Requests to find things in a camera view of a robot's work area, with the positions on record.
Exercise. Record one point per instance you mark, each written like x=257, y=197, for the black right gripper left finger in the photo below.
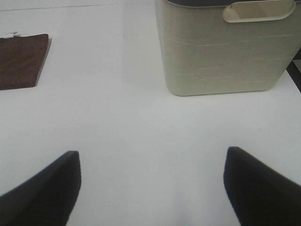
x=47, y=198

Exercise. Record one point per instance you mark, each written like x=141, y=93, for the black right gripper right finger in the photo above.
x=259, y=195

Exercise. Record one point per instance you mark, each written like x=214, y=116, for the brown towel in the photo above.
x=21, y=59

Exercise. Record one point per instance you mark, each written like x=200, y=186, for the beige plastic storage bin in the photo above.
x=226, y=46

